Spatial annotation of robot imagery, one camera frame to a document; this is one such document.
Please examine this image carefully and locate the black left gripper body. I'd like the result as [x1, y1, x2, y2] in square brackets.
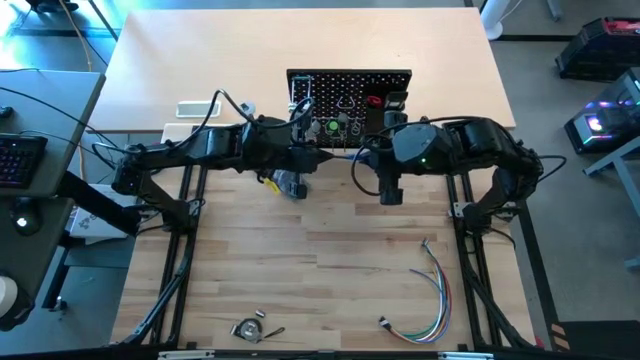
[286, 107, 322, 202]

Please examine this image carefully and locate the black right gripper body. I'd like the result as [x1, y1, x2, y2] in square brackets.
[372, 110, 409, 207]

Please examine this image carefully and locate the blue handle hex key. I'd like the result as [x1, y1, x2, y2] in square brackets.
[333, 151, 374, 165]

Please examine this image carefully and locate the green black handle screwdriver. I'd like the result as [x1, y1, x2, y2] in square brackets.
[324, 117, 340, 151]

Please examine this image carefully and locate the black tape measure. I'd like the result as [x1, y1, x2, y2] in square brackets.
[229, 316, 287, 345]

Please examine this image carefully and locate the black pegboard storage bin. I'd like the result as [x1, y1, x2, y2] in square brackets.
[362, 88, 410, 151]

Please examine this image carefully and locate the black metal pegboard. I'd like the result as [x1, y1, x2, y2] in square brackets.
[286, 68, 414, 151]

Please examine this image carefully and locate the long double prong hook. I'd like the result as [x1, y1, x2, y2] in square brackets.
[290, 73, 314, 114]

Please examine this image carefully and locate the white rectangular tray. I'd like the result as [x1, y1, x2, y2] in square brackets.
[175, 99, 223, 120]

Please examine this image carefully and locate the silver aluminium extrusion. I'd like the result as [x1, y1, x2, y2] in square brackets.
[158, 349, 216, 360]
[438, 351, 495, 360]

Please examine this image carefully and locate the computer case with lights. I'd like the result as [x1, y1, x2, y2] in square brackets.
[563, 67, 640, 155]

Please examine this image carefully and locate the grey office desk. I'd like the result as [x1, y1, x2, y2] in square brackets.
[0, 69, 108, 199]

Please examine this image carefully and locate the black equipment case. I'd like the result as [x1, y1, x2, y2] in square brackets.
[553, 16, 640, 83]

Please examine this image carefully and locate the black ramp with orange stripes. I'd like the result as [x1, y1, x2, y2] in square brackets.
[548, 319, 640, 360]

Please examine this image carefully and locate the dark grey desk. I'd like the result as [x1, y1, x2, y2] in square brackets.
[0, 196, 76, 301]

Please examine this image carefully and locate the black keyboard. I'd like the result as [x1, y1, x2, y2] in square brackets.
[0, 132, 50, 190]

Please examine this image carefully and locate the white tape roll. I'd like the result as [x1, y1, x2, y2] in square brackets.
[0, 274, 21, 321]

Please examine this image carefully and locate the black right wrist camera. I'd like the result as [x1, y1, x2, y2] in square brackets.
[373, 148, 397, 171]

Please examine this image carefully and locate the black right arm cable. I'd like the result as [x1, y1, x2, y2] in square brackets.
[349, 115, 569, 197]

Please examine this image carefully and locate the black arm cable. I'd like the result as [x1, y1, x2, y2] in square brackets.
[349, 115, 569, 197]
[192, 88, 316, 151]

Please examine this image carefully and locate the wire ring tool rack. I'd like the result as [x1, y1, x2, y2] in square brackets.
[319, 117, 363, 137]

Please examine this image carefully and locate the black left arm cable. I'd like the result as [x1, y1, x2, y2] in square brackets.
[192, 88, 316, 151]

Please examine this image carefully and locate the multicolour wire harness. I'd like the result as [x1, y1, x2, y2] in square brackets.
[377, 238, 454, 346]

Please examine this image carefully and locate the black aluminium frame rail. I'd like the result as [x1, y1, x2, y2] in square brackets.
[88, 7, 518, 134]

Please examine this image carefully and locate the white pedestal base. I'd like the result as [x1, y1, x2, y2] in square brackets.
[481, 0, 522, 42]

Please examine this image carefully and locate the grey table leg frame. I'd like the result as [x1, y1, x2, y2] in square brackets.
[581, 133, 640, 272]

